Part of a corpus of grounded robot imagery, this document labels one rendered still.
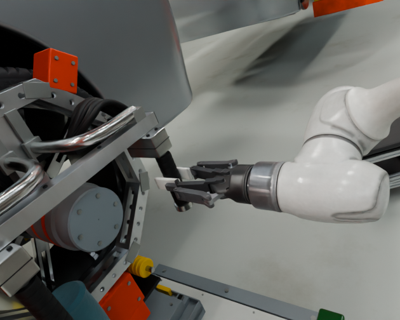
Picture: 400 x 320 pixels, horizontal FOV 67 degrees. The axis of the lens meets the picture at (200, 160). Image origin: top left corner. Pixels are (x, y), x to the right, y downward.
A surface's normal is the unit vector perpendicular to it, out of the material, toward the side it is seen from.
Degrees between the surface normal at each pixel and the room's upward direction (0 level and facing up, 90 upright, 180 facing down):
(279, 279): 0
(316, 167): 9
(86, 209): 90
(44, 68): 55
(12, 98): 90
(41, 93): 90
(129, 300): 90
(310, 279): 0
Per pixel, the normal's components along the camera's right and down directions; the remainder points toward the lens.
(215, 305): -0.31, -0.83
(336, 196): -0.45, 0.07
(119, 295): 0.81, 0.03
